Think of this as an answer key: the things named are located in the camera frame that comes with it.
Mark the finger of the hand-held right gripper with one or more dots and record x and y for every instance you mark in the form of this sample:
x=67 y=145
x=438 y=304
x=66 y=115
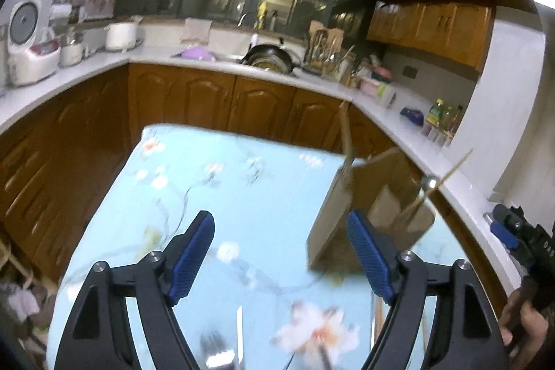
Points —
x=505 y=235
x=511 y=216

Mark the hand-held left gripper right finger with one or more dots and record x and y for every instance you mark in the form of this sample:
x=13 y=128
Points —
x=368 y=259

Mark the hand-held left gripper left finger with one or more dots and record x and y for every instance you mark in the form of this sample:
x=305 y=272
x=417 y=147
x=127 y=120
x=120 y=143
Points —
x=193 y=259

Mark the wooden utensil holder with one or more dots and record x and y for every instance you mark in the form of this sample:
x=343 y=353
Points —
x=329 y=218

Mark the wooden chopstick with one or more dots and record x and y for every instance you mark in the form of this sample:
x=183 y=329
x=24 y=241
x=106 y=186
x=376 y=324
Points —
x=347 y=136
x=451 y=173

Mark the person's right hand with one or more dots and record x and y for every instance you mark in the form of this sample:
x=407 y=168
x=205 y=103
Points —
x=527 y=326

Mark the floral blue tablecloth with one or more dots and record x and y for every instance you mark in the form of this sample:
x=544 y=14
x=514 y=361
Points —
x=260 y=201

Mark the row of seasoning jars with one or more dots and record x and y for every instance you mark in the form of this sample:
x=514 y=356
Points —
x=438 y=136

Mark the yellow oil bottle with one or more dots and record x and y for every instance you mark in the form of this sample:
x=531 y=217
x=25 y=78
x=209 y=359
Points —
x=435 y=114

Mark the blue container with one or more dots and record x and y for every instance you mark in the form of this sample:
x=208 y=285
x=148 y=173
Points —
x=411 y=116

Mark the wooden lower cabinets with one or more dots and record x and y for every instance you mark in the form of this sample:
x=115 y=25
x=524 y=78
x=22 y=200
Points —
x=195 y=97

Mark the stack of pink containers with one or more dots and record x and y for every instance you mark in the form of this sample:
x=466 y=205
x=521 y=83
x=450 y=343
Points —
x=377 y=86

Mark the wooden stool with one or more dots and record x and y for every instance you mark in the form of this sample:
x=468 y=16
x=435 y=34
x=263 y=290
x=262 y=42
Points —
x=21 y=292

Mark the knife and scissors block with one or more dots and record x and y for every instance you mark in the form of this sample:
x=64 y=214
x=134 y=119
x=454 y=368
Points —
x=356 y=71

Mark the purple bowl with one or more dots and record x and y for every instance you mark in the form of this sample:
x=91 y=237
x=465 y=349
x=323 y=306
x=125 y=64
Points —
x=198 y=52

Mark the wooden kitchen utensil rack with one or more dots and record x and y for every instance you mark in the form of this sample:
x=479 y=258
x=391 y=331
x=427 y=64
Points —
x=323 y=47

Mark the black wok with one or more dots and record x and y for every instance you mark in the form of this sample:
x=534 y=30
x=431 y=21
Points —
x=269 y=54

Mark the beige dish cloth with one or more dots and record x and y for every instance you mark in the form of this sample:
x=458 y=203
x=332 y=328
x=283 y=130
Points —
x=195 y=31

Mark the metal faucet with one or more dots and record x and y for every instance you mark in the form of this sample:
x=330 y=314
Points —
x=253 y=36

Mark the white electric pot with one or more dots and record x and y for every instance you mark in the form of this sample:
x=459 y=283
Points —
x=121 y=36

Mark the small white blender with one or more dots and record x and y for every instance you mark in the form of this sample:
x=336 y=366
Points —
x=71 y=49

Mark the yellow detergent bottle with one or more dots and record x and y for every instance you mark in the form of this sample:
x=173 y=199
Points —
x=261 y=16

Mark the white rice cooker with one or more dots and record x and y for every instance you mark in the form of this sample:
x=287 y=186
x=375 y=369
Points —
x=28 y=45

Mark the white paper towel roll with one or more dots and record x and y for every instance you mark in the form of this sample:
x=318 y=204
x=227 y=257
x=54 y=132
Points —
x=60 y=13

